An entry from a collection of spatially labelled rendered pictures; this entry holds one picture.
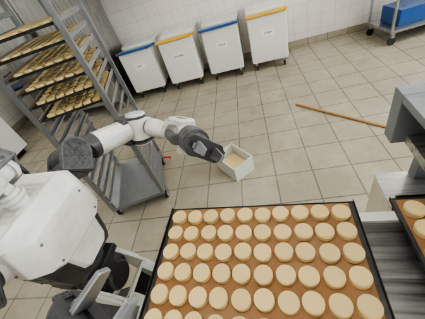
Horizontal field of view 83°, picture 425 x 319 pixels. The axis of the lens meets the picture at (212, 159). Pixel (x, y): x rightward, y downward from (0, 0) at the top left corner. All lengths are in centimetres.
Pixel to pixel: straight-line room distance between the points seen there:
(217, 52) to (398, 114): 320
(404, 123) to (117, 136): 91
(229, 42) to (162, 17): 126
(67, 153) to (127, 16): 392
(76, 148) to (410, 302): 99
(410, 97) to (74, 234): 93
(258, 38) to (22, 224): 349
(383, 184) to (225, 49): 313
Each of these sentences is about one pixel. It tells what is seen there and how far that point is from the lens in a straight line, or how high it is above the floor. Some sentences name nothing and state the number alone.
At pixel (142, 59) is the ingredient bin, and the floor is 61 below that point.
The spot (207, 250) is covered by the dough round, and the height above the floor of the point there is 92.
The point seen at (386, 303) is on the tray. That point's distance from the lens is 74.
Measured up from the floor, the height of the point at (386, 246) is 84.
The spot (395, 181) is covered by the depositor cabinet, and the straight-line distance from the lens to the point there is 103.
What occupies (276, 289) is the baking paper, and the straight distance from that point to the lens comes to 72.
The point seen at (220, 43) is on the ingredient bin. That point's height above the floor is 54.
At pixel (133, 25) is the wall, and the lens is 464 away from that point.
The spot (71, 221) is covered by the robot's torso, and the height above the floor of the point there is 114.
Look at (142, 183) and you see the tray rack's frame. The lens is 234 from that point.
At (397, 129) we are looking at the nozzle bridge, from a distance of 85.
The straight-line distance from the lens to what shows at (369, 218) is 84.
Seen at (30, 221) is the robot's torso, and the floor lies 122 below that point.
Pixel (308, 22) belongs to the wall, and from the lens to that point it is 456.
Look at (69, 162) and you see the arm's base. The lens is 85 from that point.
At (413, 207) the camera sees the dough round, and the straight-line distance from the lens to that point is 86.
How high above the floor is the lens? 158
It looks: 40 degrees down
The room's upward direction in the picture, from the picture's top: 20 degrees counter-clockwise
